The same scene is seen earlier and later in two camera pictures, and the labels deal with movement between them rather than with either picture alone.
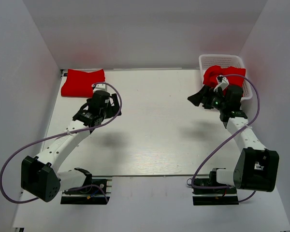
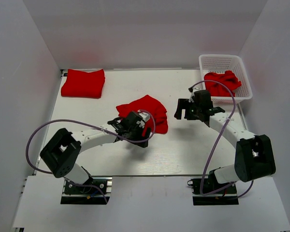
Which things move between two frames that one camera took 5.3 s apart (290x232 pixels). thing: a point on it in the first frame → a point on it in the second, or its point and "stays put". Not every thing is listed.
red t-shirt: [212, 72] → [151, 104]
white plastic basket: [225, 61] stays put
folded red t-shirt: [79, 83] stays put
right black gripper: [196, 98] → [182, 103]
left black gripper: [114, 109] → [148, 131]
